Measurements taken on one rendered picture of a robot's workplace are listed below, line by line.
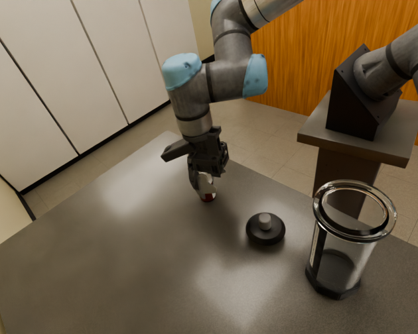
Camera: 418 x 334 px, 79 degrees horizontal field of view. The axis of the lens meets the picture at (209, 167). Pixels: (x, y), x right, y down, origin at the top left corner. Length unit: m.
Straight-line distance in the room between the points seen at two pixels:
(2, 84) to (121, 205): 1.94
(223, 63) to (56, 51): 2.27
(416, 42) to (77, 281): 1.00
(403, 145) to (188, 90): 0.67
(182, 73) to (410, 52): 0.59
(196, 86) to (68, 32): 2.27
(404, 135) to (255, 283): 0.65
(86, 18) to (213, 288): 2.51
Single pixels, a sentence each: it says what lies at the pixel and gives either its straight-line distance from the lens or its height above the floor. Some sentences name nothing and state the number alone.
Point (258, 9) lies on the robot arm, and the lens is 0.54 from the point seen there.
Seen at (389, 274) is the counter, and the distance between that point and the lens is 0.65.
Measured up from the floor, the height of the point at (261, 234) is 0.98.
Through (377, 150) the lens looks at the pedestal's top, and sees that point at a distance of 0.90.
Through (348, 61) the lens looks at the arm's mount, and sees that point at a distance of 0.92.
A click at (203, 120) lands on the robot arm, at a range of 0.53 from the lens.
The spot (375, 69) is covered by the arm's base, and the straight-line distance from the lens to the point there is 0.89.
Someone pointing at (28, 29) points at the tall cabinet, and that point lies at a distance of 2.62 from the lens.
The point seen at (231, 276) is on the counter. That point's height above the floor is 0.94.
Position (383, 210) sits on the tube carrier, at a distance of 0.45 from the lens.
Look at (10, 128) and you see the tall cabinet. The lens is 2.70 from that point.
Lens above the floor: 1.49
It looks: 42 degrees down
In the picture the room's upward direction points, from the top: 14 degrees counter-clockwise
